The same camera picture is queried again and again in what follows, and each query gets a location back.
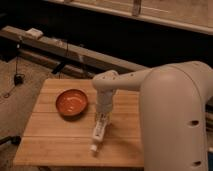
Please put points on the orange ceramic bowl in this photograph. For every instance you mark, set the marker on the orange ceramic bowl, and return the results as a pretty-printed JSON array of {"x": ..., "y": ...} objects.
[{"x": 71, "y": 102}]

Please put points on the wooden ledge with bracket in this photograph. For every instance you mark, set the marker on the wooden ledge with bracket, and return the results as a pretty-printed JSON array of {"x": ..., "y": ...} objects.
[{"x": 193, "y": 15}]

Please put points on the small white box on beam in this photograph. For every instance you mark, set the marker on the small white box on beam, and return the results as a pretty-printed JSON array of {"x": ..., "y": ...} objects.
[{"x": 35, "y": 33}]

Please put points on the black bar at left edge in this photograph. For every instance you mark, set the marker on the black bar at left edge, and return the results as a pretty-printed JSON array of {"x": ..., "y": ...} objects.
[{"x": 15, "y": 140}]

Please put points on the white plastic bottle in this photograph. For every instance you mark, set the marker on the white plastic bottle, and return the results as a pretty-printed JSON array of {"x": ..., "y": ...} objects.
[{"x": 98, "y": 133}]

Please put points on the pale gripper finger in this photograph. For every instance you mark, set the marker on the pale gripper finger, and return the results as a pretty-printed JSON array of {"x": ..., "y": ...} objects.
[{"x": 107, "y": 119}]

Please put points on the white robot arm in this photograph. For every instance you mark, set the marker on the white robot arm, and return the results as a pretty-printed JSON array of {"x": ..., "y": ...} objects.
[{"x": 172, "y": 100}]

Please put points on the long wooden beam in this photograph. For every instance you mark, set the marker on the long wooden beam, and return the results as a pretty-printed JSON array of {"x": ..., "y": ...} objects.
[{"x": 71, "y": 52}]

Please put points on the black power adapter with cable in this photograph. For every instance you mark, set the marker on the black power adapter with cable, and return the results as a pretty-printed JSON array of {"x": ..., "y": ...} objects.
[{"x": 18, "y": 78}]

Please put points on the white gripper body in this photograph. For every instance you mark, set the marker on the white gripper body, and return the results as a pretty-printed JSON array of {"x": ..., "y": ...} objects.
[{"x": 104, "y": 103}]

